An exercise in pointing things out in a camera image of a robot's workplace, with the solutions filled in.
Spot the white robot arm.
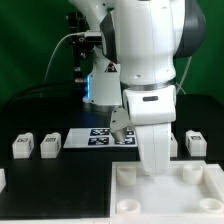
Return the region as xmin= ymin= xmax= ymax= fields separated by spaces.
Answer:
xmin=68 ymin=0 xmax=206 ymax=175

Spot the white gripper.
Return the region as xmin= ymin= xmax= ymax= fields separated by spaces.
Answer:
xmin=123 ymin=85 xmax=176 ymax=175

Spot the white fiducial tag sheet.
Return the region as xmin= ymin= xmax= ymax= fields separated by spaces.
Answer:
xmin=64 ymin=128 xmax=137 ymax=149

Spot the black cable bundle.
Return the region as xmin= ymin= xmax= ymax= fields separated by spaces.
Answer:
xmin=0 ymin=81 xmax=88 ymax=111

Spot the white square tabletop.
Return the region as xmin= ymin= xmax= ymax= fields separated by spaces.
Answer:
xmin=110 ymin=161 xmax=224 ymax=224

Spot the white camera cable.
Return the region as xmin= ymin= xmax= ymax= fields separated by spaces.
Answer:
xmin=43 ymin=32 xmax=86 ymax=84

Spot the black camera on stand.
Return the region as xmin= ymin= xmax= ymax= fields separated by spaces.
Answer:
xmin=66 ymin=12 xmax=102 ymax=84

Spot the white obstacle fence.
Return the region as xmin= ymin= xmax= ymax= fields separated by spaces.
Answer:
xmin=0 ymin=169 xmax=6 ymax=193

